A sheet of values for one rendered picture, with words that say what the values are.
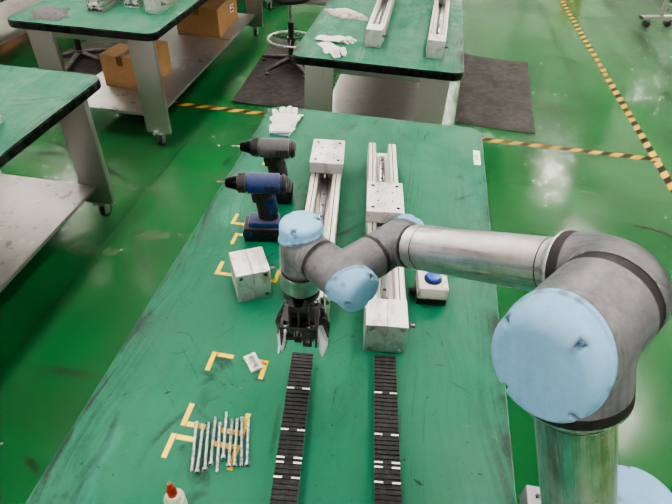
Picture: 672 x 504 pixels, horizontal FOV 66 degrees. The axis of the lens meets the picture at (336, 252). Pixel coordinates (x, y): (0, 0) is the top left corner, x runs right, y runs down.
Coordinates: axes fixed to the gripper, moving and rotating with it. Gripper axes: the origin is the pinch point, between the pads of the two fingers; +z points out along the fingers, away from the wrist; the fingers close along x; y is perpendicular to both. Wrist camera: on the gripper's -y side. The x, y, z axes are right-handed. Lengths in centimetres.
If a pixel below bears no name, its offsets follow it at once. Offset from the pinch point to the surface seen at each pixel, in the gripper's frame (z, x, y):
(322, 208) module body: 8, -1, -60
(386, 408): 9.8, 18.7, 7.4
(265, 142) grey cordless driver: -8, -20, -71
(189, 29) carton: 64, -144, -387
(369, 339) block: 8.9, 14.7, -10.5
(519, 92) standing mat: 92, 143, -361
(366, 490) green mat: 13.1, 15.0, 23.8
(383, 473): 9.7, 18.0, 21.8
